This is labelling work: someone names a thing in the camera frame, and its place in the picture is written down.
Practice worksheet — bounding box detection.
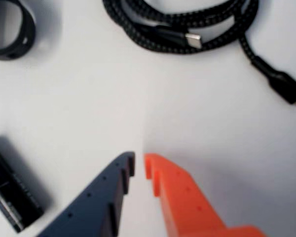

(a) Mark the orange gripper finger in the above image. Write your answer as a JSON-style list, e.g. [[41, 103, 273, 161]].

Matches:
[[144, 153, 267, 237]]

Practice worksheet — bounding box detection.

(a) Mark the black braided USB cable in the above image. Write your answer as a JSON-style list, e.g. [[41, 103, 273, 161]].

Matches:
[[102, 0, 296, 112]]

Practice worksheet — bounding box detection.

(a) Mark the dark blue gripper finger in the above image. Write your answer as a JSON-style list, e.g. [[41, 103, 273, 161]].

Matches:
[[36, 151, 136, 237]]

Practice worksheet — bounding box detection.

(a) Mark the black strap band light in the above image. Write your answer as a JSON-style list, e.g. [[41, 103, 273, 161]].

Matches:
[[0, 0, 37, 61]]

